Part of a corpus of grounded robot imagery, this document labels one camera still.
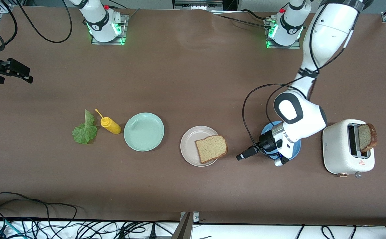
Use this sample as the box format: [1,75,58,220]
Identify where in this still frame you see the brown bread slice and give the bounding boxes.
[195,135,228,164]
[358,123,378,153]

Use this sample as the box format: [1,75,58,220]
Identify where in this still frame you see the pale green plate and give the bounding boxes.
[124,112,165,152]

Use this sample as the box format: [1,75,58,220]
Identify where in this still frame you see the aluminium frame profile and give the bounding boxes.
[172,0,224,10]

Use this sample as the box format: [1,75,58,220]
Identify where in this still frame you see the blue plate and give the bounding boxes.
[260,121,301,162]

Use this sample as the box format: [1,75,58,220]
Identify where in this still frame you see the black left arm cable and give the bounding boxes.
[242,0,361,156]

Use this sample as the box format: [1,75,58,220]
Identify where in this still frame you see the grey metal bracket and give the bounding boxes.
[171,212,200,239]

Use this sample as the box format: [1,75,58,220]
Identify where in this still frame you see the yellow mustard squeeze bottle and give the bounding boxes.
[95,108,122,135]

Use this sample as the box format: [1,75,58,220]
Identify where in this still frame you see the long black looped cable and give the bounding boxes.
[0,192,78,239]

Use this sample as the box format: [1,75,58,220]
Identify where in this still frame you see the green lettuce leaf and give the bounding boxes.
[72,109,98,145]

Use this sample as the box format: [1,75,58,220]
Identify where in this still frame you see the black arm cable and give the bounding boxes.
[242,0,361,156]
[0,0,73,52]

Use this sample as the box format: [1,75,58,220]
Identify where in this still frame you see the beige plate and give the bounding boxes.
[180,125,222,167]

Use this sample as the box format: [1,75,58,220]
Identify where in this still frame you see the black cable on table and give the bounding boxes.
[211,9,273,29]

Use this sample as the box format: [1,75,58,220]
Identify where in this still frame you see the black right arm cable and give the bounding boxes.
[0,0,73,52]

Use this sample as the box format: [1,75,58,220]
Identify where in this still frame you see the white shelf board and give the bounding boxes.
[0,217,386,239]

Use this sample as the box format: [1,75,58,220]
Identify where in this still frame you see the white two-slot toaster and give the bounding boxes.
[322,119,376,179]

